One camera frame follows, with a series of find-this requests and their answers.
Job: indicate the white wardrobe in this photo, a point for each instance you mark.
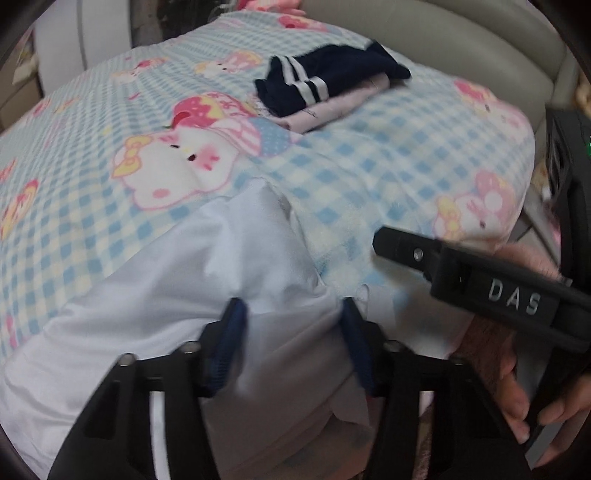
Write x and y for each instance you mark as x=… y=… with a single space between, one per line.
x=106 y=37

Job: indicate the grey padded bed frame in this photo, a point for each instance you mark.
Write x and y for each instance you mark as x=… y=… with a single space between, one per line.
x=461 y=37

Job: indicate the blue checkered cartoon blanket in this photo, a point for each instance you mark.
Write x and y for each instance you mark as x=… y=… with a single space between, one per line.
x=369 y=161

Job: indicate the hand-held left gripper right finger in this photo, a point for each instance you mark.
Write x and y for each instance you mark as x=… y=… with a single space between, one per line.
x=356 y=341

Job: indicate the folded navy striped garment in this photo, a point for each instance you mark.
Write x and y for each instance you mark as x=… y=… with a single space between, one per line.
x=364 y=64

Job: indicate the folded pale pink garment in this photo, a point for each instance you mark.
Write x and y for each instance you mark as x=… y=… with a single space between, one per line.
x=332 y=108

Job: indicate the cream plush toy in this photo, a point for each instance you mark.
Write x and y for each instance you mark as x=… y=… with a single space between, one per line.
x=584 y=97

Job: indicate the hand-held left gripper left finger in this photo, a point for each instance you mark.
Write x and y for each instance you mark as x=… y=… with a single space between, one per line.
x=228 y=341

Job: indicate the pink plush toy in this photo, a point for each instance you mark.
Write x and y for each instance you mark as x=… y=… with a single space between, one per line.
x=272 y=4

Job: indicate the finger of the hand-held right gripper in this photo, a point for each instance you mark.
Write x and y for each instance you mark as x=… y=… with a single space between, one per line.
x=401 y=251

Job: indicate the white T-shirt with navy trim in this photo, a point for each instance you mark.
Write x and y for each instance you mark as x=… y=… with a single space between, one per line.
x=184 y=277

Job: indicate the person's right hand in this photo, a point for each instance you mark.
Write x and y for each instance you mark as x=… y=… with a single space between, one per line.
x=489 y=350

